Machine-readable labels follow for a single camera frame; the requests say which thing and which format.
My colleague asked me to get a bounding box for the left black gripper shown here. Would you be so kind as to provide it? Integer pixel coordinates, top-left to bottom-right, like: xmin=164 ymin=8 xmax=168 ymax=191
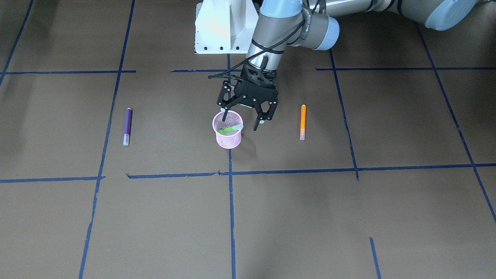
xmin=217 ymin=64 xmax=279 ymax=131

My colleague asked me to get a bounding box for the green marker pen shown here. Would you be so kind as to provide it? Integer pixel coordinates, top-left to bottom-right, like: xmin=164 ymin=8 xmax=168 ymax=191
xmin=217 ymin=124 xmax=243 ymax=135

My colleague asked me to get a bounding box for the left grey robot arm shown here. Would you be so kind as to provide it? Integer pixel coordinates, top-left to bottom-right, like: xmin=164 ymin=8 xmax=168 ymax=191
xmin=212 ymin=0 xmax=477 ymax=130

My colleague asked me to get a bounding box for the pink mesh pen holder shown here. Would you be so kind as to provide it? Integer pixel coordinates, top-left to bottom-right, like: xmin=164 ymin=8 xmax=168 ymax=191
xmin=212 ymin=110 xmax=243 ymax=150

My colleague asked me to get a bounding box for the orange marker pen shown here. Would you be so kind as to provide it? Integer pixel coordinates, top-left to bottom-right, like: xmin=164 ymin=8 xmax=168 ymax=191
xmin=300 ymin=104 xmax=307 ymax=141

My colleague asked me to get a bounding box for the purple marker pen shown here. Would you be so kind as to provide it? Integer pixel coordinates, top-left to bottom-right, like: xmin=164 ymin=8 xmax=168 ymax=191
xmin=122 ymin=108 xmax=133 ymax=146

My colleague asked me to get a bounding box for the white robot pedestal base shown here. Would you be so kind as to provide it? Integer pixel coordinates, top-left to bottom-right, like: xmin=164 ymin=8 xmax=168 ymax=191
xmin=194 ymin=0 xmax=261 ymax=54

